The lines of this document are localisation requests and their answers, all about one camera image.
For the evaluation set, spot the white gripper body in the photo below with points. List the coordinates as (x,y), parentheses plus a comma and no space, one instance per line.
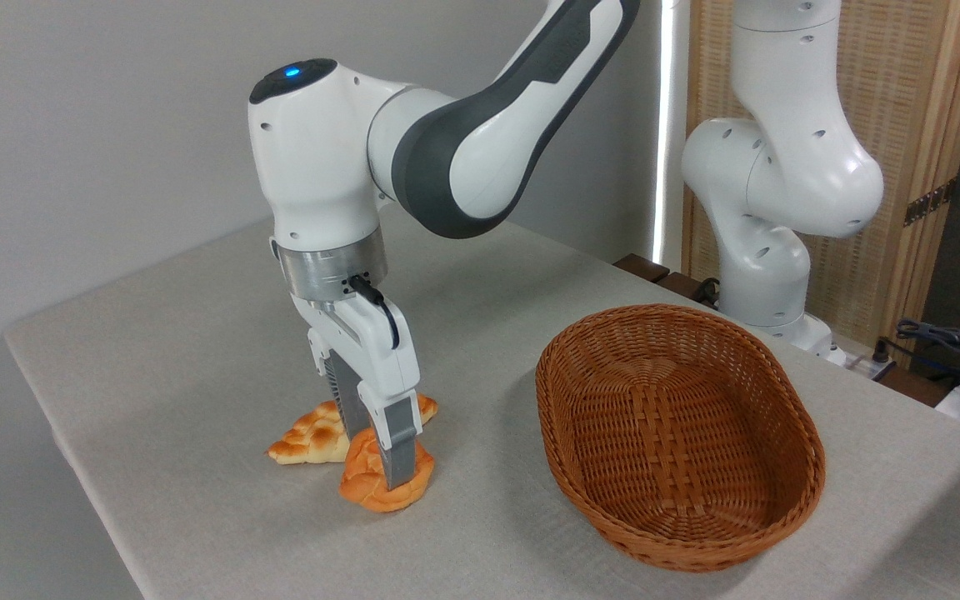
(376,350)

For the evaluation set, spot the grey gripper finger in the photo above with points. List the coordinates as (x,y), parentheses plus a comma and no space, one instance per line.
(347,400)
(398,442)

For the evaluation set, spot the round bread roll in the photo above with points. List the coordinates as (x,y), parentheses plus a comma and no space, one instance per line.
(363,487)

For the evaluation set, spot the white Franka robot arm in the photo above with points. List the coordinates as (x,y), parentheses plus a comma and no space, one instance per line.
(313,150)

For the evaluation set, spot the long braided bread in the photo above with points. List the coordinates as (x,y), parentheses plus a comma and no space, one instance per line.
(309,437)

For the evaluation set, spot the brown wicker basket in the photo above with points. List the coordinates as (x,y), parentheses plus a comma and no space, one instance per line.
(680,467)

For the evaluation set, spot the grey tablecloth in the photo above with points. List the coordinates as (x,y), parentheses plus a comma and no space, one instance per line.
(197,333)

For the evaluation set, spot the dark wooden furniture piece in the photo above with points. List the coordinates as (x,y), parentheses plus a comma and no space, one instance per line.
(642,268)

